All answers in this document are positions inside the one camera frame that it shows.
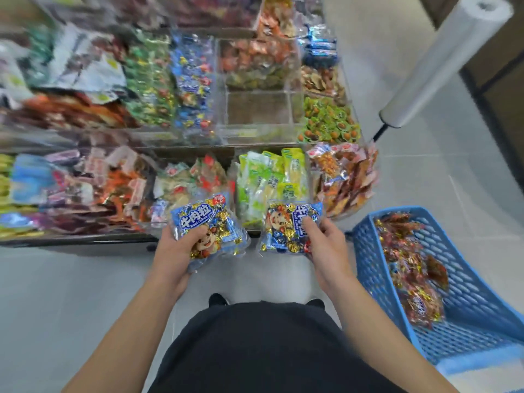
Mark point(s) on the person's right hand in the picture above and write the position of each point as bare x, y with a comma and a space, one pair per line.
327, 253

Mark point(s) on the person's left hand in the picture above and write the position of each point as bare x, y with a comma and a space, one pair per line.
176, 262

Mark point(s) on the handful of blue snack packets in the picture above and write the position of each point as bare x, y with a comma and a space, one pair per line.
286, 225
209, 225

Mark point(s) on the clear acrylic snack shelves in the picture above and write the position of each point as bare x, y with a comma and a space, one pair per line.
258, 110

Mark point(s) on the blue plastic shopping basket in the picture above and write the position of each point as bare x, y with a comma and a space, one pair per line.
483, 315

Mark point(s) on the row of blue beef packets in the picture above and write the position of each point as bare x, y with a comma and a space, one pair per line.
192, 82

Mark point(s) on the row of green beef packets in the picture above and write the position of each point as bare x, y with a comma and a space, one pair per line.
149, 77

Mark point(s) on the person's left forearm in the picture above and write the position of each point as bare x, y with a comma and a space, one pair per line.
123, 348

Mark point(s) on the person's right forearm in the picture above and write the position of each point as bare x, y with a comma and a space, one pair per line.
393, 348

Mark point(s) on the person's black clothing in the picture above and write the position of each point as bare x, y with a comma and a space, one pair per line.
270, 348

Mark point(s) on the black shoe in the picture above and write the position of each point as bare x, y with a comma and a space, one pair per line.
315, 303
218, 299

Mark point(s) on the pile of pink-label meat packets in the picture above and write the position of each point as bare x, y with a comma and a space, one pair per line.
344, 180

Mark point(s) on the pile of beige packets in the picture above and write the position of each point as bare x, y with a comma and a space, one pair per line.
192, 177

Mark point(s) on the pile of lime green packets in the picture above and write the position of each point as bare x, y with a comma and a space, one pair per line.
266, 184

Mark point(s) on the pile of red brown packets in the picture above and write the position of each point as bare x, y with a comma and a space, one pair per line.
74, 192

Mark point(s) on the black pole rod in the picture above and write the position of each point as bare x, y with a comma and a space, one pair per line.
380, 133

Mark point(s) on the pile of green egg packets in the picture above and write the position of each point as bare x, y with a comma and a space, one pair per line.
327, 120

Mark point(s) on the blue toy candy packet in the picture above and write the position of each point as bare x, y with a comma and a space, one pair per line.
31, 177

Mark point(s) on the pile of dark orange packets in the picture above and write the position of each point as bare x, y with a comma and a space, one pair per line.
74, 112

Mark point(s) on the pile of yellow candies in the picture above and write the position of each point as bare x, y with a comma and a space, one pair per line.
6, 192

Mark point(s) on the pile of orange brown packets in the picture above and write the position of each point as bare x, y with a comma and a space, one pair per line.
258, 61

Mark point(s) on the pile of blue orange packets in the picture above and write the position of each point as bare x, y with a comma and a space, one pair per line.
318, 45

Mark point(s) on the pile of white meat packets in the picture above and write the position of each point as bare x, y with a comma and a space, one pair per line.
78, 65

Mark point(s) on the wooden cabinet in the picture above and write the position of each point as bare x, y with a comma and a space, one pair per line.
499, 86

